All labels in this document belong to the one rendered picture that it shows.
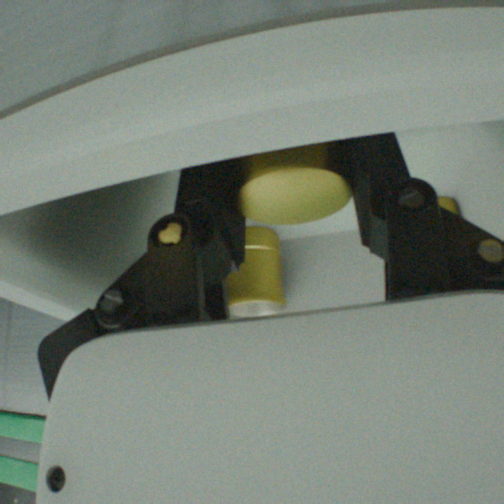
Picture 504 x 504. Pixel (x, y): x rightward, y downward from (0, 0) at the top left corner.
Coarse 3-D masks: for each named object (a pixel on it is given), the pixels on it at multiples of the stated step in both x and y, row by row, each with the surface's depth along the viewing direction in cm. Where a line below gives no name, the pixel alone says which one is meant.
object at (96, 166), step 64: (192, 64) 4; (256, 64) 4; (320, 64) 4; (384, 64) 3; (448, 64) 3; (0, 128) 4; (64, 128) 4; (128, 128) 4; (192, 128) 4; (256, 128) 4; (320, 128) 4; (384, 128) 4; (448, 128) 15; (0, 192) 5; (64, 192) 5; (128, 192) 14; (448, 192) 20; (0, 256) 8; (64, 256) 11; (128, 256) 14; (320, 256) 25
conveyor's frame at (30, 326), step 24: (0, 312) 38; (24, 312) 37; (0, 336) 37; (24, 336) 36; (0, 360) 36; (24, 360) 36; (0, 384) 35; (24, 384) 35; (0, 408) 35; (24, 408) 34; (48, 408) 33
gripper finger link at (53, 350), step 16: (80, 320) 10; (96, 320) 10; (144, 320) 10; (48, 336) 10; (64, 336) 10; (80, 336) 9; (96, 336) 9; (48, 352) 9; (64, 352) 9; (48, 368) 9; (48, 384) 9; (48, 400) 9
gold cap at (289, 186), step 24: (312, 144) 10; (336, 144) 11; (240, 168) 11; (264, 168) 10; (288, 168) 10; (312, 168) 10; (336, 168) 10; (240, 192) 11; (264, 192) 11; (288, 192) 11; (312, 192) 11; (336, 192) 11; (264, 216) 12; (288, 216) 12; (312, 216) 12
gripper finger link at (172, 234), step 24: (168, 216) 10; (168, 240) 10; (192, 240) 9; (168, 264) 9; (192, 264) 9; (168, 288) 9; (192, 288) 9; (216, 288) 11; (168, 312) 8; (192, 312) 8; (216, 312) 11
